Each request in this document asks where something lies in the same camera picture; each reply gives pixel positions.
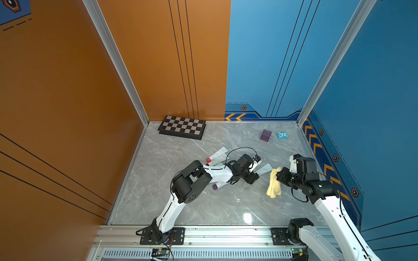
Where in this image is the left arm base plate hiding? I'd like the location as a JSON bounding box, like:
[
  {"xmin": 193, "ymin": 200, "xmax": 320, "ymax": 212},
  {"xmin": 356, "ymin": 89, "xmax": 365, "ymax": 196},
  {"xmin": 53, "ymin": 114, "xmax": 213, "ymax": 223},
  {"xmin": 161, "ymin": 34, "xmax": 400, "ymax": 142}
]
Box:
[{"xmin": 136, "ymin": 226, "xmax": 185, "ymax": 246}]

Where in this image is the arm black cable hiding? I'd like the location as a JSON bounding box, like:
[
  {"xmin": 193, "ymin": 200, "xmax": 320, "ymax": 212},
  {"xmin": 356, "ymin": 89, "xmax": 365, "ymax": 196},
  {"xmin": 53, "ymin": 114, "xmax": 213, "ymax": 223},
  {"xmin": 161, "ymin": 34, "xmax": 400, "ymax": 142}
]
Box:
[
  {"xmin": 223, "ymin": 146, "xmax": 259, "ymax": 165},
  {"xmin": 290, "ymin": 187, "xmax": 310, "ymax": 203}
]

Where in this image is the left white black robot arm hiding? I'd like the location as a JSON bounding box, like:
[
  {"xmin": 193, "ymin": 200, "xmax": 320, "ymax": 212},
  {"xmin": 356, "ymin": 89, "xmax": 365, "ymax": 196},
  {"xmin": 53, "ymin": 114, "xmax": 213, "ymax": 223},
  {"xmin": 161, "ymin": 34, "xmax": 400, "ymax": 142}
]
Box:
[{"xmin": 151, "ymin": 154, "xmax": 261, "ymax": 239}]

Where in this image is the aluminium front rail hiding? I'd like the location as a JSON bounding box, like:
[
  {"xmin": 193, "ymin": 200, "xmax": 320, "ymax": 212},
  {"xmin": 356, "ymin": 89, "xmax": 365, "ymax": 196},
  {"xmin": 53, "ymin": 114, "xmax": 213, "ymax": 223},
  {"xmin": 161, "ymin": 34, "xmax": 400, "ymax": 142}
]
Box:
[{"xmin": 93, "ymin": 225, "xmax": 291, "ymax": 248}]

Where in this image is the black white chessboard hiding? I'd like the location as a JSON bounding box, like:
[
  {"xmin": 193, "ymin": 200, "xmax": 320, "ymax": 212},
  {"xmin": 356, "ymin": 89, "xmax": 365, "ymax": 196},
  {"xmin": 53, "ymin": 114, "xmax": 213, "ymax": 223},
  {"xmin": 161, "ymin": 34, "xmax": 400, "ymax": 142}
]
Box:
[{"xmin": 158, "ymin": 115, "xmax": 206, "ymax": 140}]

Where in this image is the yellow microfibre cloth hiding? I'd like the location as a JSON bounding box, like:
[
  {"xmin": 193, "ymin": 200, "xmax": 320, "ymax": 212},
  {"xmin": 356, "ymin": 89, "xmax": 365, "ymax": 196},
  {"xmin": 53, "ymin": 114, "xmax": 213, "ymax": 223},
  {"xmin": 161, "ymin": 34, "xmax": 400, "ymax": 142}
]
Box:
[{"xmin": 266, "ymin": 167, "xmax": 283, "ymax": 199}]

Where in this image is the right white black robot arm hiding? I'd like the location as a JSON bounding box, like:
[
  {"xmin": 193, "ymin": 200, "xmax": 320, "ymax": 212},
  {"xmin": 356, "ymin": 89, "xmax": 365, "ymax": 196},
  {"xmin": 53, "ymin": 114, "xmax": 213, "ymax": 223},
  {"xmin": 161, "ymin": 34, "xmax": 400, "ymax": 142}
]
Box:
[{"xmin": 271, "ymin": 154, "xmax": 380, "ymax": 261}]

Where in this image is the green circuit board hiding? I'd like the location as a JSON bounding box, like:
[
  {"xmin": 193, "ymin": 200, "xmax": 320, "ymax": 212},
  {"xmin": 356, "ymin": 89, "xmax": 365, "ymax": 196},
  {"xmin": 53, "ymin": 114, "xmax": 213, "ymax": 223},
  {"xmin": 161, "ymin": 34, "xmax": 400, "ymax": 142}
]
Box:
[
  {"xmin": 151, "ymin": 248, "xmax": 171, "ymax": 261},
  {"xmin": 291, "ymin": 247, "xmax": 309, "ymax": 261}
]

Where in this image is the purple cap toothpaste tube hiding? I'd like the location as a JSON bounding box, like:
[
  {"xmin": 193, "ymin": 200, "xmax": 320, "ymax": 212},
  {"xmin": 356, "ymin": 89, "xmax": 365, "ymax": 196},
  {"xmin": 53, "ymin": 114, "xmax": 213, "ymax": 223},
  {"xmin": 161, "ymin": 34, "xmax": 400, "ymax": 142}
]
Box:
[{"xmin": 212, "ymin": 182, "xmax": 228, "ymax": 190}]

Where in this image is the left green circuit board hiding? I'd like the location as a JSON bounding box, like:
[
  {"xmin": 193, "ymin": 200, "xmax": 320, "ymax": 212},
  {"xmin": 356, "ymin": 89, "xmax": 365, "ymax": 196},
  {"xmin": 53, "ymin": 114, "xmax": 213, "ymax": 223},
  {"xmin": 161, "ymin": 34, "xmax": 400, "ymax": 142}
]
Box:
[{"xmin": 151, "ymin": 248, "xmax": 171, "ymax": 261}]

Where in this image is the right green circuit board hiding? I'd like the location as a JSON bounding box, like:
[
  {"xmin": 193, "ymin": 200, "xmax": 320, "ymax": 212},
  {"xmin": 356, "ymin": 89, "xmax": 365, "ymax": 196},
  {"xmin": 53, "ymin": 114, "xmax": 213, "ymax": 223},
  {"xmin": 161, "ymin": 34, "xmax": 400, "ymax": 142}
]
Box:
[{"xmin": 291, "ymin": 247, "xmax": 309, "ymax": 261}]

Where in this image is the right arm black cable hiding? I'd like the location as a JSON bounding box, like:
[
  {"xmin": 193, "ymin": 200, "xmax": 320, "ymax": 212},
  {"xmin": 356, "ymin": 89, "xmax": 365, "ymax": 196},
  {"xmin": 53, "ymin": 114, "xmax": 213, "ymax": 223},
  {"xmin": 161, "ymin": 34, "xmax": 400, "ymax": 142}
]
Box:
[{"xmin": 290, "ymin": 187, "xmax": 310, "ymax": 203}]

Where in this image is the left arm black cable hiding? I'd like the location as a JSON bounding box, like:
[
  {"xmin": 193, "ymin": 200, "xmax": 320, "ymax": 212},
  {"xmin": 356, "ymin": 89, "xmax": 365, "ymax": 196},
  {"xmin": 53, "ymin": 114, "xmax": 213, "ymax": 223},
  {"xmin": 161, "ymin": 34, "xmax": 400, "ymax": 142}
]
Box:
[{"xmin": 223, "ymin": 146, "xmax": 259, "ymax": 165}]

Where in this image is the pink cap toothpaste tube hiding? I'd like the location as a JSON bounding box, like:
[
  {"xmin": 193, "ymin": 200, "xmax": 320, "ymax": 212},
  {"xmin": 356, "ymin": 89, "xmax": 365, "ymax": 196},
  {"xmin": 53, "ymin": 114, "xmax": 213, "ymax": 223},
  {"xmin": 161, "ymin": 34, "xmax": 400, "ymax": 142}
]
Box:
[{"xmin": 206, "ymin": 147, "xmax": 228, "ymax": 163}]

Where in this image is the black cap toothpaste tube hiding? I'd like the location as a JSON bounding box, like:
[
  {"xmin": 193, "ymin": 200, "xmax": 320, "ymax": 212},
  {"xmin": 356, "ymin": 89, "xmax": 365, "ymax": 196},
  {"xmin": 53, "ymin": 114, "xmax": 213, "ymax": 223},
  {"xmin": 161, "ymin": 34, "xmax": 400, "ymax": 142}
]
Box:
[{"xmin": 213, "ymin": 154, "xmax": 229, "ymax": 166}]

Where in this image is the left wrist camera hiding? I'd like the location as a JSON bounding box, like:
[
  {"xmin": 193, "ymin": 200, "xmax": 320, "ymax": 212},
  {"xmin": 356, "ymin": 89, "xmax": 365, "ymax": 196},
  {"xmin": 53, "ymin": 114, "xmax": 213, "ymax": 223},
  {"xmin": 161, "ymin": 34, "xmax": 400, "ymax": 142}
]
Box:
[{"xmin": 250, "ymin": 155, "xmax": 261, "ymax": 172}]

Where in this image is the dark blue cap tube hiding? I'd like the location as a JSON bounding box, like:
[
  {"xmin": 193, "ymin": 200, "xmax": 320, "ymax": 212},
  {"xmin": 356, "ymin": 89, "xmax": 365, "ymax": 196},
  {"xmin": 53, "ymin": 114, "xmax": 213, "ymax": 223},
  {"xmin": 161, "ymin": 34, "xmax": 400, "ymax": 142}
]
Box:
[{"xmin": 255, "ymin": 164, "xmax": 273, "ymax": 176}]

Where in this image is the purple cube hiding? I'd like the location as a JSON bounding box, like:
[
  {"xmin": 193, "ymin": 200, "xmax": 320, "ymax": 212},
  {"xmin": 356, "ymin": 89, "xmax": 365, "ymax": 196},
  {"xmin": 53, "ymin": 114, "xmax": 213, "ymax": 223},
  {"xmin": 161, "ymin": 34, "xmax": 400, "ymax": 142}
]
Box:
[{"xmin": 260, "ymin": 129, "xmax": 272, "ymax": 142}]

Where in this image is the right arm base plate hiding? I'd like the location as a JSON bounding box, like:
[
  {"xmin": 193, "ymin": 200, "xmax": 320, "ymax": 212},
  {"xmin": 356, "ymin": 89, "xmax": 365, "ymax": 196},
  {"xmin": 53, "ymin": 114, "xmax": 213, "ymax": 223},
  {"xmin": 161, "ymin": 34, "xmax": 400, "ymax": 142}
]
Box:
[{"xmin": 270, "ymin": 227, "xmax": 296, "ymax": 245}]

